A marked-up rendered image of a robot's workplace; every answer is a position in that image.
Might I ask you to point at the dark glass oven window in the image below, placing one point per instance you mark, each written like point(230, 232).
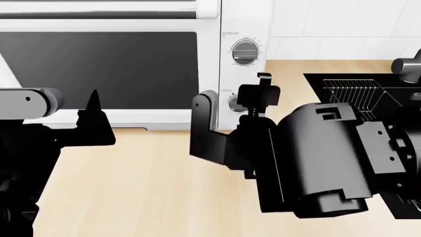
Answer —
point(115, 71)

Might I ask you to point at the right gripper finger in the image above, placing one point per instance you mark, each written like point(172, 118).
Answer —
point(205, 118)
point(258, 96)

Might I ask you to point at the black kitchen sink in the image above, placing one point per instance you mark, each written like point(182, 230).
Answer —
point(313, 84)

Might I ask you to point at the grey metal faucet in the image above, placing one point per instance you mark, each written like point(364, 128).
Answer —
point(404, 65)

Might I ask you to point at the grey timer knob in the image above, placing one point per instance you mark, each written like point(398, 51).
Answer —
point(233, 102)

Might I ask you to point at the white toaster oven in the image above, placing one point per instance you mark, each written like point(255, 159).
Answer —
point(243, 19)

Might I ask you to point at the grey temperature knob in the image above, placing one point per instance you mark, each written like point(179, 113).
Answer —
point(244, 52)

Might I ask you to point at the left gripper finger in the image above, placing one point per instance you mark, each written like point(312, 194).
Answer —
point(93, 133)
point(19, 103)

